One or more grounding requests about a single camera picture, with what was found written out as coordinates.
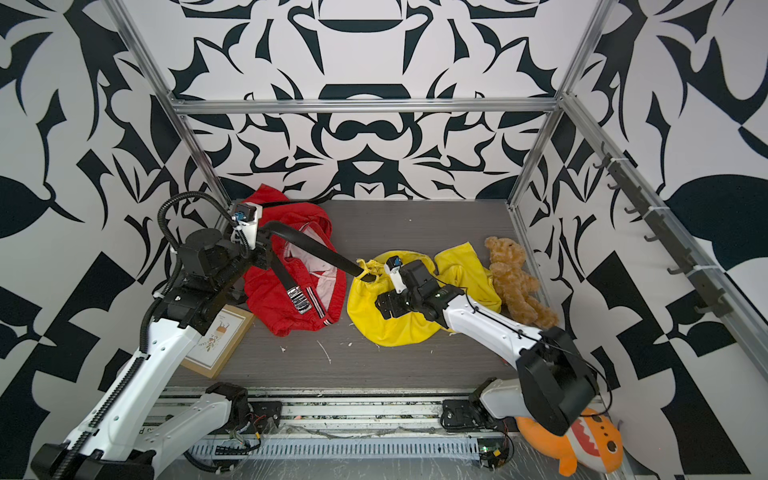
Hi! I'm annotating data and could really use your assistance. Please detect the red trousers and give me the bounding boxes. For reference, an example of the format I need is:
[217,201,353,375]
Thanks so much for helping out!
[244,185,347,337]

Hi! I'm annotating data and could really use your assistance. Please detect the yellow trousers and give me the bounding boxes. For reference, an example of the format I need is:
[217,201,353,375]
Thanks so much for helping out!
[347,243,502,347]

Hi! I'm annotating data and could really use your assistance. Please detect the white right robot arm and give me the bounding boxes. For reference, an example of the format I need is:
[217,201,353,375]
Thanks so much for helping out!
[375,256,600,436]

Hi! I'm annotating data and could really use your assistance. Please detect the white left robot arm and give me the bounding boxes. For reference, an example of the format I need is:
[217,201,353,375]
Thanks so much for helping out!
[31,201,267,479]

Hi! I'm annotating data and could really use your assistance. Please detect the framed picture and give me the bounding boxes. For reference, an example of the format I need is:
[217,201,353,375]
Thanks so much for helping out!
[181,305,255,379]

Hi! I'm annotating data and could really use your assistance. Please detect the brown teddy bear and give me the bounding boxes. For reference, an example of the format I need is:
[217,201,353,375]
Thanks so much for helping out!
[484,236,559,330]

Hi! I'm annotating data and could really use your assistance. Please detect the orange plush fish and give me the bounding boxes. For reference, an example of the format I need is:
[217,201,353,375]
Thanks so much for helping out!
[515,408,624,477]

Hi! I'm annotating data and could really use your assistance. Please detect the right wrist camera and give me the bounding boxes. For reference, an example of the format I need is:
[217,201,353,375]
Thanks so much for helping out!
[385,255,407,294]

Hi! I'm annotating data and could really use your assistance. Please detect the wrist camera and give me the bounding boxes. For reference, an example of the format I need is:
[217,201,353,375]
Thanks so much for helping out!
[385,255,407,294]
[231,201,263,250]

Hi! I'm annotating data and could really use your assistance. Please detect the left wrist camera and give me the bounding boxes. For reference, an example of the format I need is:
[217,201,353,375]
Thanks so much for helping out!
[231,201,263,250]

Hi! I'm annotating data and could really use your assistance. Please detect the white cable duct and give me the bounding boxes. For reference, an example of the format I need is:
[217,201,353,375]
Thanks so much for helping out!
[191,437,481,461]

